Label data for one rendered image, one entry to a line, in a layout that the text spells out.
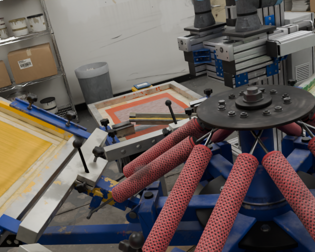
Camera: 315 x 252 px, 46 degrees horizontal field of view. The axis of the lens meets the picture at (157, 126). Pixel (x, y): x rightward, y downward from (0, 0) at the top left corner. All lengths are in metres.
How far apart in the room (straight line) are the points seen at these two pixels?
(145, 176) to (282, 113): 0.39
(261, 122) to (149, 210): 0.43
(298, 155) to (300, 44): 1.11
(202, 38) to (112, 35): 2.96
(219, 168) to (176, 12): 4.59
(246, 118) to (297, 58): 1.82
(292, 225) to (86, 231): 0.65
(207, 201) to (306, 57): 1.80
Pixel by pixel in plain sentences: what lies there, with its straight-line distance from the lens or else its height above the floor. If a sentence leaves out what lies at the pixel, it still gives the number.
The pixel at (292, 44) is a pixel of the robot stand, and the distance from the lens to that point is 2.28.
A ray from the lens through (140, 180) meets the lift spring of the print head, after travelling 1.04.
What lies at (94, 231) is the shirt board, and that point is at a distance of 1.29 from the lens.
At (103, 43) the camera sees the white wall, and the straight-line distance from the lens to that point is 5.45.
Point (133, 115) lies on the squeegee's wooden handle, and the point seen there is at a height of 1.06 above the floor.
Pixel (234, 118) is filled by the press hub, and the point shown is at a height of 1.31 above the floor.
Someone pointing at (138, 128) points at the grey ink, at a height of 0.96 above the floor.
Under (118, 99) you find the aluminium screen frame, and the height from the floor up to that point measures 0.98.
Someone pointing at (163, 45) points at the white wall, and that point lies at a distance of 5.70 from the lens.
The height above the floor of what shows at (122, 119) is 0.95.
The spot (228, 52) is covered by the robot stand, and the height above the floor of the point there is 1.18.
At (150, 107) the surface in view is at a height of 0.95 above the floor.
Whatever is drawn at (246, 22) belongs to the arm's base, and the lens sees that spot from 2.25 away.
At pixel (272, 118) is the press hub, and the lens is 0.90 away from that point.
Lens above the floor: 1.67
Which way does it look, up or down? 22 degrees down
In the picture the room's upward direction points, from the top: 11 degrees counter-clockwise
